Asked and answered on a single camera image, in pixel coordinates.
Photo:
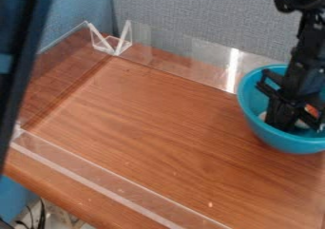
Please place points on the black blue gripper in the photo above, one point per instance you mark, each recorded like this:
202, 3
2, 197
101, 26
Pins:
294, 91

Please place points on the white brown toy mushroom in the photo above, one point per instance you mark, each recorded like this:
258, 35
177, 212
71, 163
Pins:
300, 123

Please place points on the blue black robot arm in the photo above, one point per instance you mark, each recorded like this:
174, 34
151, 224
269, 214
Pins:
22, 25

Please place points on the blue plastic bowl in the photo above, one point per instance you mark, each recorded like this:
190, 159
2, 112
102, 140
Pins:
298, 141

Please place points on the clear acrylic barrier frame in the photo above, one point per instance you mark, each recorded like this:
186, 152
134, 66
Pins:
113, 132

